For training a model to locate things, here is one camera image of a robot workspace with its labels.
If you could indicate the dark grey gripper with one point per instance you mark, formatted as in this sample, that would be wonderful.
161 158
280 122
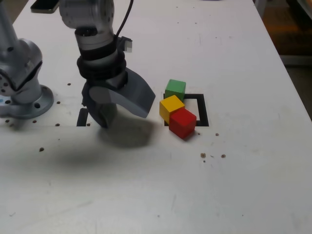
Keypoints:
117 81

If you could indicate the yellow cube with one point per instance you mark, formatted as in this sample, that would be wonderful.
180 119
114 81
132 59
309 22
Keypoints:
170 103

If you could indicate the green cube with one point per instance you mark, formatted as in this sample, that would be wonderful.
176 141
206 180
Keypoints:
175 86

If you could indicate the red cube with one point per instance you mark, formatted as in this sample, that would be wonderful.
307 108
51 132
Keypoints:
182 122

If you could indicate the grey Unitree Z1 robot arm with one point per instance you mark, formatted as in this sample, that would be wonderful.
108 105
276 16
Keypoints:
22 61

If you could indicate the black tape square outline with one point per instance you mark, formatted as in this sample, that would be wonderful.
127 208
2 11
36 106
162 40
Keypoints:
202 109

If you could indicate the black tape strip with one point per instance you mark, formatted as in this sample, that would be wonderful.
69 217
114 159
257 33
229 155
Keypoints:
81 119

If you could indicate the black smartphone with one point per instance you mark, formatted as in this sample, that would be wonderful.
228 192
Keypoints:
45 6

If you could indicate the small grey wrist camera box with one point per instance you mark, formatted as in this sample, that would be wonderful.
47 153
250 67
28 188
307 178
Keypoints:
127 45

